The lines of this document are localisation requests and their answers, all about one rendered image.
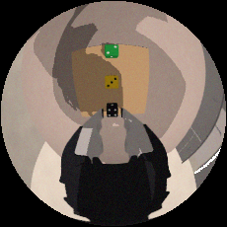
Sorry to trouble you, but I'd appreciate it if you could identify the black die with white pips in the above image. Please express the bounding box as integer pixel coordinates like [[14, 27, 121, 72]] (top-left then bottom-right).
[[107, 103, 118, 117]]

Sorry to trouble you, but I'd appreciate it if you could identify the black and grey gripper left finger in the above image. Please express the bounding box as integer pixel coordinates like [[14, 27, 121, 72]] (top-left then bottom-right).
[[59, 109, 104, 184]]

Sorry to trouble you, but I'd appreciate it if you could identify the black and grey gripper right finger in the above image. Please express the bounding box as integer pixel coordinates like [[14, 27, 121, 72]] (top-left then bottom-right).
[[120, 108, 171, 179]]

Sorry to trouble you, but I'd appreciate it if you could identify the green die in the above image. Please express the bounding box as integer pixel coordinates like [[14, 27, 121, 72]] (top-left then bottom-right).
[[105, 44, 118, 58]]

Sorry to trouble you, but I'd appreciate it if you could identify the tan mat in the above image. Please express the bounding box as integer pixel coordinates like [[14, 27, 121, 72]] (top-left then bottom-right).
[[72, 44, 149, 116]]

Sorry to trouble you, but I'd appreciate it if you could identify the yellow die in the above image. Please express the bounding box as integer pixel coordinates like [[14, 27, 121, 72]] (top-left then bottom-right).
[[105, 75, 118, 89]]

